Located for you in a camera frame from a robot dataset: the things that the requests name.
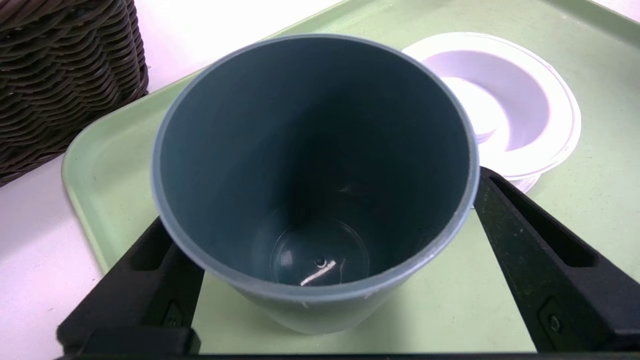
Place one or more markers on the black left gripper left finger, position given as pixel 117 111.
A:
pixel 135 295

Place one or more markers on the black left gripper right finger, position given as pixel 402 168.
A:
pixel 550 300

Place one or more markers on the blue-grey plastic cup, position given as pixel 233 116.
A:
pixel 310 150

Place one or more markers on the dark brown wicker basket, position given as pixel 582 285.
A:
pixel 65 75

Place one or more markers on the light green plastic tray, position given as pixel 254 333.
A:
pixel 590 210

